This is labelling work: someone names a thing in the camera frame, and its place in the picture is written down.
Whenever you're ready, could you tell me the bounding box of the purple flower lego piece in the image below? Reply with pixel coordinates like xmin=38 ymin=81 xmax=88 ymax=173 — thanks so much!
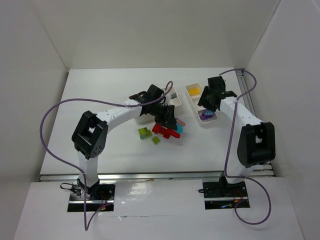
xmin=202 ymin=109 xmax=215 ymax=120

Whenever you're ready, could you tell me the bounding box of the red lego cluster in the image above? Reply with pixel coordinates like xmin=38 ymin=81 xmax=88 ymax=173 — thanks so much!
xmin=152 ymin=123 xmax=173 ymax=139

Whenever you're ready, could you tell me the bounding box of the red rounded lego brick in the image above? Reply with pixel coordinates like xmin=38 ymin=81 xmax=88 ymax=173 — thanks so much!
xmin=167 ymin=128 xmax=181 ymax=139

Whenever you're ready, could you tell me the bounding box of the yellow lego brick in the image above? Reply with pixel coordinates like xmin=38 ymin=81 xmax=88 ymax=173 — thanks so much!
xmin=188 ymin=87 xmax=201 ymax=97

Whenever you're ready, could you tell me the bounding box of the teal rounded lego brick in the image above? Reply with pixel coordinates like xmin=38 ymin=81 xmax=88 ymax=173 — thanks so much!
xmin=175 ymin=118 xmax=186 ymax=134

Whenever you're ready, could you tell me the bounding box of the small green square lego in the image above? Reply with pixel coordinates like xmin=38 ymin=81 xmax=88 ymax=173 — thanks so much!
xmin=151 ymin=136 xmax=160 ymax=145

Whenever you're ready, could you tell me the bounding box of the purple lego brick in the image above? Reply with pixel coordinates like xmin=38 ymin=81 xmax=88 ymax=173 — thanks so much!
xmin=199 ymin=114 xmax=208 ymax=121

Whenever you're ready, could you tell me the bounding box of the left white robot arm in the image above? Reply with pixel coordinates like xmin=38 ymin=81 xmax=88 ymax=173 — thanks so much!
xmin=71 ymin=84 xmax=178 ymax=199

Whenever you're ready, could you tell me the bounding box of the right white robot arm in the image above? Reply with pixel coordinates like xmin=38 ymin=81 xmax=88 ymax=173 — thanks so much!
xmin=198 ymin=76 xmax=276 ymax=196

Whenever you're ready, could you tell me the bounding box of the wide white divided tray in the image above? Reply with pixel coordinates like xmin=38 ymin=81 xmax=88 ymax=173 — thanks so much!
xmin=129 ymin=84 xmax=177 ymax=129

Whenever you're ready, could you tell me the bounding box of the narrow white divided tray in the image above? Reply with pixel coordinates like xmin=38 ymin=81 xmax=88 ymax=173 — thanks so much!
xmin=184 ymin=82 xmax=218 ymax=128

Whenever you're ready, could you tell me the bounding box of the green and teal lego stack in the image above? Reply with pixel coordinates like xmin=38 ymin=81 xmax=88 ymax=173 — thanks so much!
xmin=138 ymin=127 xmax=152 ymax=140

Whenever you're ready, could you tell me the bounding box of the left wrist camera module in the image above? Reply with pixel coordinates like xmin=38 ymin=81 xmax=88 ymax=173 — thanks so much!
xmin=170 ymin=93 xmax=177 ymax=99

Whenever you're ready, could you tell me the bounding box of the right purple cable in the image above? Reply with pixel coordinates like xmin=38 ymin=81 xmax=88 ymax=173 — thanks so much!
xmin=218 ymin=68 xmax=273 ymax=226

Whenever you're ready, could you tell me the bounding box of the purple cable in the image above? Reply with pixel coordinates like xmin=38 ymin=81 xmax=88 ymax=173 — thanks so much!
xmin=41 ymin=80 xmax=174 ymax=231
xmin=218 ymin=68 xmax=273 ymax=226

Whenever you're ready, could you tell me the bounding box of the aluminium rail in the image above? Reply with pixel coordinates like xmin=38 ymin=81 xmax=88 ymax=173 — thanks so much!
xmin=38 ymin=170 xmax=276 ymax=182

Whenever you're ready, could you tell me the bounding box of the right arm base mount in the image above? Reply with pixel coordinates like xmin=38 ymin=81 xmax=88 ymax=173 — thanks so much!
xmin=198 ymin=181 xmax=250 ymax=210

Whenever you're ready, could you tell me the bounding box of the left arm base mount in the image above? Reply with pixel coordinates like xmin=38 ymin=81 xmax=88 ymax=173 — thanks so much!
xmin=60 ymin=182 xmax=116 ymax=213

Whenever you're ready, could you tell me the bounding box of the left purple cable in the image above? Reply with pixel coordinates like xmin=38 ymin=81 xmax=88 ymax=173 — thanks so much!
xmin=41 ymin=80 xmax=174 ymax=231

